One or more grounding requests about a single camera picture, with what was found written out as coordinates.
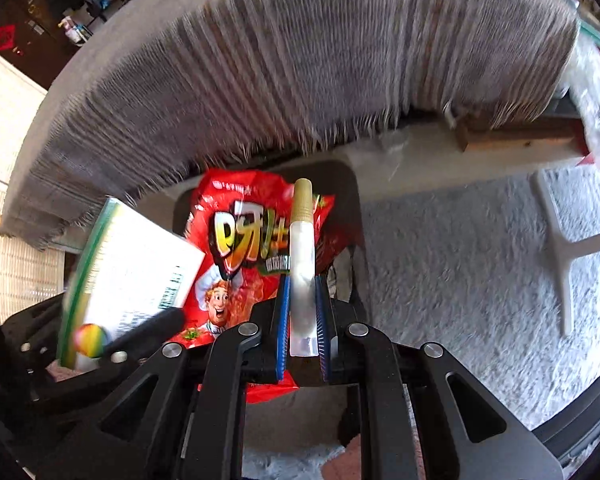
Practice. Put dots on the white tube gold cap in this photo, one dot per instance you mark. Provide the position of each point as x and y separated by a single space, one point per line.
303 325

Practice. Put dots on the plaid grey tablecloth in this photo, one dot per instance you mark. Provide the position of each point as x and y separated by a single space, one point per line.
170 84

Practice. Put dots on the red snack chip bag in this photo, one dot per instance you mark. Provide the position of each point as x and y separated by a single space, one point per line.
258 234

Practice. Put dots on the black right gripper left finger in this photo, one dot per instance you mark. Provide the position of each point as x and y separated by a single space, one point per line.
181 415

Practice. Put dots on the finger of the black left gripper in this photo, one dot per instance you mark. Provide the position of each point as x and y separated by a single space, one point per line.
33 334

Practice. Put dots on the white green medicine box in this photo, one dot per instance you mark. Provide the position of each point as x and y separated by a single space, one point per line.
129 271

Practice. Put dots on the brown wooden box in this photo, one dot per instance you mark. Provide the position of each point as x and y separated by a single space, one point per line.
475 134

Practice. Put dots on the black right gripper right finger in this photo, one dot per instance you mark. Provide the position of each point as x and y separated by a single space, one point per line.
419 412

